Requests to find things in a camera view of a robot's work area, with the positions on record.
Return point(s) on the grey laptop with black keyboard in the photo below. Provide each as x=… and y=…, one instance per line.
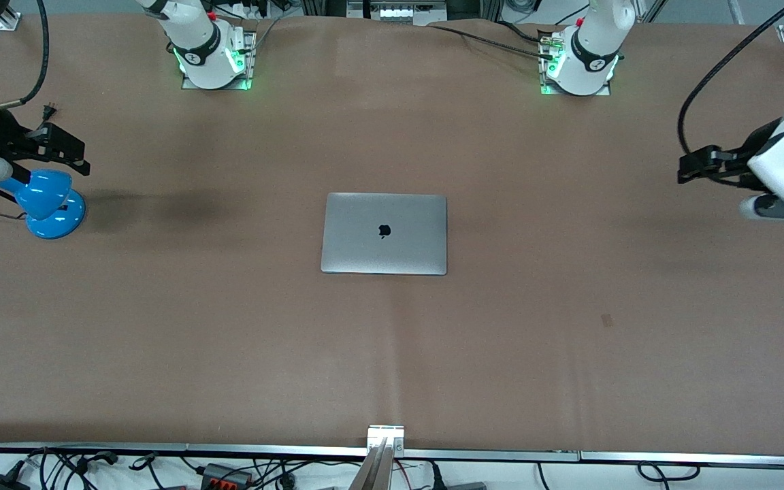
x=384, y=235

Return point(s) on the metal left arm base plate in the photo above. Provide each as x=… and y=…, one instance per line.
x=547, y=87

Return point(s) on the brown table mat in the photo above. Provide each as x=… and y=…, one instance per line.
x=392, y=354

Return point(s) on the grey connector box orange levers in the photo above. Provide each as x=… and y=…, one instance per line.
x=225, y=474

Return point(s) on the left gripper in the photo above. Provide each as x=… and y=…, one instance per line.
x=731, y=165

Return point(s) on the aluminium table edge rail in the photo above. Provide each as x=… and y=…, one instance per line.
x=160, y=449

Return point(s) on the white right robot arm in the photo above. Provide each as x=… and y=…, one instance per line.
x=196, y=37

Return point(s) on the white power strip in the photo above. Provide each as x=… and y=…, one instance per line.
x=399, y=12

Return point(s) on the black power adapter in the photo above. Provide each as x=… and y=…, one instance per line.
x=1, y=483

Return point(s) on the aluminium camera post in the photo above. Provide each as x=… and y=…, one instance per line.
x=382, y=456

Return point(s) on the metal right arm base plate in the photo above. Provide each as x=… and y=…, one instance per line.
x=250, y=47

